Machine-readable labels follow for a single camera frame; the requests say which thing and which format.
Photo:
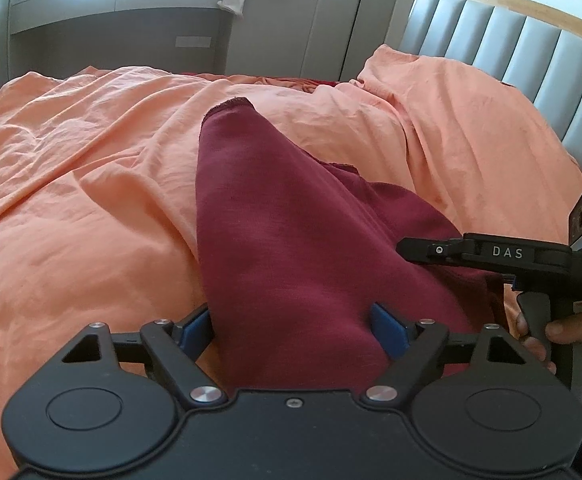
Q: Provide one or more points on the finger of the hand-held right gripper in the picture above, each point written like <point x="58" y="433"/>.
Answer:
<point x="431" y="251"/>

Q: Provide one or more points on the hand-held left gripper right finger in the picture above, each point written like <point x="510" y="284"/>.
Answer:
<point x="386" y="330"/>

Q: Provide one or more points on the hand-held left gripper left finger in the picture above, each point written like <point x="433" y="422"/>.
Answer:
<point x="197" y="332"/>

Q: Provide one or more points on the maroon garment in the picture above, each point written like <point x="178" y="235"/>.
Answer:
<point x="291" y="240"/>

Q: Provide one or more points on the orange duvet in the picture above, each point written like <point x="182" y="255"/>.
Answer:
<point x="96" y="185"/>

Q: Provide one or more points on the grey padded headboard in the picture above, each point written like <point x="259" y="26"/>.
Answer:
<point x="521" y="45"/>

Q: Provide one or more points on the closed grey wardrobe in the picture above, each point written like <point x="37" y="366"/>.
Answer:
<point x="351" y="20"/>

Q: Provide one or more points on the grey window bench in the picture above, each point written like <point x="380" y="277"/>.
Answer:
<point x="121" y="25"/>

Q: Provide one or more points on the white wall plate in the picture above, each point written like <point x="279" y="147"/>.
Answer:
<point x="193" y="41"/>

